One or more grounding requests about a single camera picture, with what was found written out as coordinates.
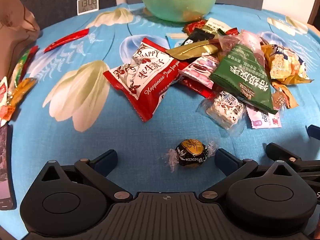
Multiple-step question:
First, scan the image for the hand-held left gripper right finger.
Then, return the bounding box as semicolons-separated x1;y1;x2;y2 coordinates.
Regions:
199;148;298;203

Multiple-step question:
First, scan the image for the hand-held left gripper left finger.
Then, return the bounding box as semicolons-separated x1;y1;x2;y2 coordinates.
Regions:
32;149;134;203

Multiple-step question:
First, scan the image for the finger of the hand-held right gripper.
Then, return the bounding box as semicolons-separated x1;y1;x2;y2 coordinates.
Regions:
265;142;320;173
307;124;320;141

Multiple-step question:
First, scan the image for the black gold chocolate ball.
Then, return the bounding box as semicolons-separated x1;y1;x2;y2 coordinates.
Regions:
165;139;217;173

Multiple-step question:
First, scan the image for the large red white snack packet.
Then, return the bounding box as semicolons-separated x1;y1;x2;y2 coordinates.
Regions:
103;37;182;122

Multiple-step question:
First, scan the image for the pink translucent snack packet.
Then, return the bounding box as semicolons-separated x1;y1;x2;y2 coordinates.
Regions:
219;29;265;67

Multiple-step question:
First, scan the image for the gold snack packet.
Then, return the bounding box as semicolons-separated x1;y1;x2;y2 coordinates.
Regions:
165;39;221;60

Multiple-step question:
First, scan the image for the black snack packet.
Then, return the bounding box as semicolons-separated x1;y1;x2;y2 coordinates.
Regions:
180;28;216;46

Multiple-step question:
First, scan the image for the green plastic bowl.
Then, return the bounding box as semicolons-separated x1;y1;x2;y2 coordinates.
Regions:
130;0;227;23

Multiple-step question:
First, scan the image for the pink white flat sachet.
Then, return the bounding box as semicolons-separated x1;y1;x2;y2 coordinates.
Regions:
245;104;282;130

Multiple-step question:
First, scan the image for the small orange candy packet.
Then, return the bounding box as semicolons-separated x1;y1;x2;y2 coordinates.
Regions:
271;81;299;110

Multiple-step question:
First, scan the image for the clear wrapped nougat candy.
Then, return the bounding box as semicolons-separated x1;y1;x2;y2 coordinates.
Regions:
196;91;247;137

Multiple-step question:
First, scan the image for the blue floral tablecloth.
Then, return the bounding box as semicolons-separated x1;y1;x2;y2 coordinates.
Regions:
0;2;320;240

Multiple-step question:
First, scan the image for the plain red snack packet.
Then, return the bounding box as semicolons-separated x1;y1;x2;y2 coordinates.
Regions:
180;77;217;99

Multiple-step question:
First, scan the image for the green triangular snack packet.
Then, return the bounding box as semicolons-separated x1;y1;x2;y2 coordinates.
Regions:
209;44;278;115

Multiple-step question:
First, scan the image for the pink macaron snack packet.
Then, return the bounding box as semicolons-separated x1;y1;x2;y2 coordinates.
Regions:
179;55;220;89

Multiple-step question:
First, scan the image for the black smartphone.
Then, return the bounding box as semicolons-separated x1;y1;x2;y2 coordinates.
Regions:
0;124;17;210

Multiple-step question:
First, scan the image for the orange crinkled snack packet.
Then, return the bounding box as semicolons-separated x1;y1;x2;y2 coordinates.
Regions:
10;77;37;105

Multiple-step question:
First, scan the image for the red white orange packet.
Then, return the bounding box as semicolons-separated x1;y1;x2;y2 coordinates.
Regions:
0;76;15;127

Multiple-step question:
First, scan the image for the long red sachet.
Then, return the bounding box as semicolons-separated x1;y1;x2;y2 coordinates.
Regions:
44;28;90;53

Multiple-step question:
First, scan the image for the red green stick packet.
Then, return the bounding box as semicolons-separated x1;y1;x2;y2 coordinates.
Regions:
15;45;39;80

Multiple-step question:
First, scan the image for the light blue snack packet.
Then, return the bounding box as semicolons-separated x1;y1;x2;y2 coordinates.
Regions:
165;32;190;49

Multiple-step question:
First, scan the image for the white olive snack packet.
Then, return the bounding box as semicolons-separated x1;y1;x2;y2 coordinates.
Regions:
202;17;232;34

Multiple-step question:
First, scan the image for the red patterned candy packet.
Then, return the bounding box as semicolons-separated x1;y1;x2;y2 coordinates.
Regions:
182;20;208;34

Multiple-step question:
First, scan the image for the white digital clock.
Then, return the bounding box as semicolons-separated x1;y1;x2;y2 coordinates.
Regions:
76;0;98;16

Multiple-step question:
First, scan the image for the brown paper bag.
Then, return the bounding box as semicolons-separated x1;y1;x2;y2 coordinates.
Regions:
0;0;40;79

